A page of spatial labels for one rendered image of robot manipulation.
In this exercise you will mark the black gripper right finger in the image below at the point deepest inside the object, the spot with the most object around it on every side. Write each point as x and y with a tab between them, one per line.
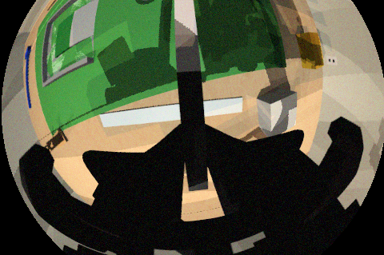
231	161

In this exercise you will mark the yellow cube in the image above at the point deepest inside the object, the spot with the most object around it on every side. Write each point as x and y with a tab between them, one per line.
310	50

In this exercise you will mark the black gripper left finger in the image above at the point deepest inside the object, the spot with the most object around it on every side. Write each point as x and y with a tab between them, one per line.
160	168

